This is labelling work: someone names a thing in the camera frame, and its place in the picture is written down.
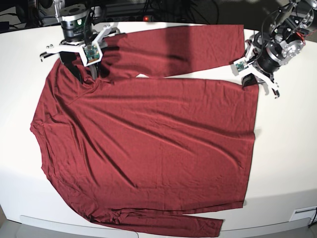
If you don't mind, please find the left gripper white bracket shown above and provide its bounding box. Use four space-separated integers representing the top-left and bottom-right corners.
237 39 280 99

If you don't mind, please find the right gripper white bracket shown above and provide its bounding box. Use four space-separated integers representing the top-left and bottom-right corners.
40 23 121 82

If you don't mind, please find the dark red long-sleeve shirt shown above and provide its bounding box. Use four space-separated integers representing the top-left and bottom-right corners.
30 25 259 238

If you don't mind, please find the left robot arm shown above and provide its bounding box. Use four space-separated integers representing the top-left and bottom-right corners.
231 0 317 98

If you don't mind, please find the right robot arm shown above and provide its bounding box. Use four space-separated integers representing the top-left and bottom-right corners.
40 0 120 84

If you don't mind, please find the black power strip red light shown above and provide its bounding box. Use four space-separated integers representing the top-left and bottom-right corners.
106 15 154 22

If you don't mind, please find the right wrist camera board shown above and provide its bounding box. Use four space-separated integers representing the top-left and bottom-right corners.
83 45 102 66

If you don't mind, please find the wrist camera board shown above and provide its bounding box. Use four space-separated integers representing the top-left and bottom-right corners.
231 59 248 76
83 45 102 66

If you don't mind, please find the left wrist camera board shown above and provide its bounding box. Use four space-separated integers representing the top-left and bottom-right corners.
231 59 248 76

